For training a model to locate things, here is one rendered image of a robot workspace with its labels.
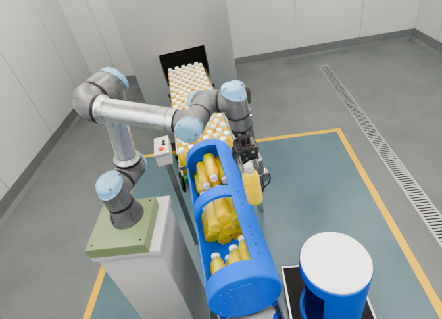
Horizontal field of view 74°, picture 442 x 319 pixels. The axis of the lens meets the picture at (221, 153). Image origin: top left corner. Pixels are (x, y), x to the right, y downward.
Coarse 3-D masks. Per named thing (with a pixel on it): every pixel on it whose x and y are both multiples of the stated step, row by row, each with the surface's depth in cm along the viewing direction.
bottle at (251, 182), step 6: (246, 174) 113; (252, 174) 112; (246, 180) 113; (252, 180) 112; (258, 180) 114; (246, 186) 115; (252, 186) 114; (258, 186) 116; (246, 192) 118; (252, 192) 116; (258, 192) 117; (252, 198) 118; (258, 198) 119; (252, 204) 121; (258, 204) 121
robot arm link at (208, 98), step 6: (210, 90) 95; (216, 90) 94; (192, 96) 95; (198, 96) 93; (204, 96) 92; (210, 96) 92; (216, 96) 92; (192, 102) 93; (198, 102) 90; (204, 102) 90; (210, 102) 92; (216, 102) 92; (210, 108) 91; (216, 108) 93; (210, 114) 91
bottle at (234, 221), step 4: (228, 200) 142; (232, 200) 142; (228, 204) 141; (232, 204) 140; (232, 208) 138; (232, 212) 136; (232, 216) 134; (236, 216) 134; (232, 220) 134; (236, 220) 135; (232, 224) 136; (236, 224) 137
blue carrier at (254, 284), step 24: (216, 144) 166; (192, 168) 179; (192, 192) 158; (216, 192) 134; (240, 192) 137; (240, 216) 123; (216, 240) 145; (264, 240) 122; (240, 264) 104; (264, 264) 107; (216, 288) 102; (240, 288) 104; (264, 288) 107; (216, 312) 111; (240, 312) 115
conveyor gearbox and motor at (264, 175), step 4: (260, 156) 208; (260, 160) 204; (260, 164) 206; (260, 168) 208; (264, 168) 220; (260, 172) 211; (264, 172) 216; (260, 176) 214; (264, 176) 217; (268, 176) 218; (260, 180) 217; (264, 180) 220; (260, 184) 219; (264, 188) 226
